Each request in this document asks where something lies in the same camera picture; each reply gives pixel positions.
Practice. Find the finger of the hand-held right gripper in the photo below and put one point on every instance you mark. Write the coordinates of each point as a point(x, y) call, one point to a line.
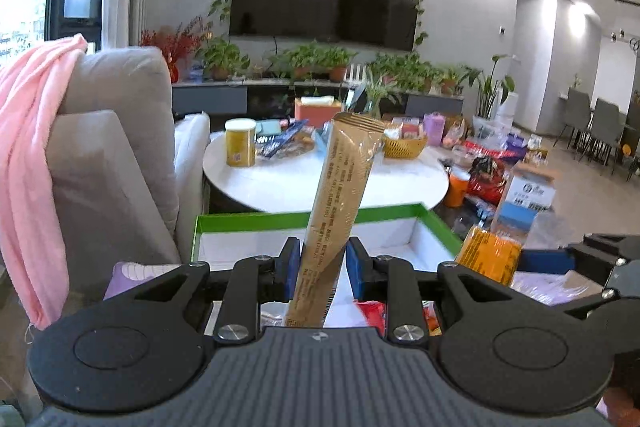
point(592, 303)
point(547, 262)

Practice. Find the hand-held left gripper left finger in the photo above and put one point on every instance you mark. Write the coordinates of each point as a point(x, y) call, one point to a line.
point(289, 272)

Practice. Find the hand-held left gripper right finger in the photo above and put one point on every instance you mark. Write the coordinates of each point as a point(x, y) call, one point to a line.
point(356, 272)

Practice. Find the green white cardboard box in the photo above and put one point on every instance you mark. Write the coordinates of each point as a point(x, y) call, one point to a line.
point(240, 242)

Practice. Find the orange striped snack packet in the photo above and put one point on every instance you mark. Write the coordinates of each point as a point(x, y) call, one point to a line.
point(487, 254)

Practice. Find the brown stick snack packet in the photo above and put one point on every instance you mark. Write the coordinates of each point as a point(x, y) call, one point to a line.
point(335, 207)

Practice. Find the clear plastic bag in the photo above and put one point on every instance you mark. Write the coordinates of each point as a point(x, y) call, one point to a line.
point(547, 229)

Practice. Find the red snack packet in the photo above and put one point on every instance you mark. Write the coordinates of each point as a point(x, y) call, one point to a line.
point(372, 314)

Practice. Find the blue white carton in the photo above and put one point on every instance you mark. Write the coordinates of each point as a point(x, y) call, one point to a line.
point(525, 197)

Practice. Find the round white table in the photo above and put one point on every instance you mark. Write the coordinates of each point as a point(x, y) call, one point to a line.
point(280, 187)

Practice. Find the red black snack bag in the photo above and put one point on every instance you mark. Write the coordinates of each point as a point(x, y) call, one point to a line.
point(487, 179)

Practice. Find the pile of snack bags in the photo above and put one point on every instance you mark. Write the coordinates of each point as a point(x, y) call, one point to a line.
point(500, 147)

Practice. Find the blue snack bag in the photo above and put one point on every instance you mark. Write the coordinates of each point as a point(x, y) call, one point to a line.
point(280, 142)

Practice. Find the wicker basket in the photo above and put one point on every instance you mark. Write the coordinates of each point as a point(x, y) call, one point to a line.
point(405, 149)

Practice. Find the yellow can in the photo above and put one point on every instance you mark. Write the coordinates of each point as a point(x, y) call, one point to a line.
point(240, 147)

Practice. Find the teal box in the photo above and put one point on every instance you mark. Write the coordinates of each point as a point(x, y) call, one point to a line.
point(270, 129)

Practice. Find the grey dining chair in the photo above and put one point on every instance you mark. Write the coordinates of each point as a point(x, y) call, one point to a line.
point(632, 142)
point(579, 112)
point(606, 127)

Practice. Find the orange tissue box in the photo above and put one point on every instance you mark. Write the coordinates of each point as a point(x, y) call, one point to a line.
point(315, 114)

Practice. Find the purple box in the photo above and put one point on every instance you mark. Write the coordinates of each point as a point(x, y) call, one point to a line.
point(434, 129)

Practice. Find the purple floral tablecloth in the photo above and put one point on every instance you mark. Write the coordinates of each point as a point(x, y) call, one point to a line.
point(125, 282)

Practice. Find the glass vase with plant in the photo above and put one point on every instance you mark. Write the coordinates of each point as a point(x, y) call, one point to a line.
point(377, 97)

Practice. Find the tall leafy plant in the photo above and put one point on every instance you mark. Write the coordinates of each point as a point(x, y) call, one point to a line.
point(487, 87)

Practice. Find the dark television cabinet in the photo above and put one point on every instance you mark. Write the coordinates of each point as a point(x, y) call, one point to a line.
point(220, 99)

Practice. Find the grey sofa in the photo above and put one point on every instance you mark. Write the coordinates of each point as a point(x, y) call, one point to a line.
point(115, 187)

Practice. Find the small white picket fence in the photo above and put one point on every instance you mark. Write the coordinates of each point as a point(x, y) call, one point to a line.
point(356, 73)

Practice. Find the green potted plant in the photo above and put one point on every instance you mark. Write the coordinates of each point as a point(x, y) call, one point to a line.
point(302, 57)
point(337, 59)
point(447, 79)
point(400, 69)
point(222, 54)

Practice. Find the red flower plant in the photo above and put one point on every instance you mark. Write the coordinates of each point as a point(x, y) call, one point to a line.
point(172, 44)

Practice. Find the pink cloth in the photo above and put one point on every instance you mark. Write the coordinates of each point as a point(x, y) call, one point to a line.
point(30, 157)

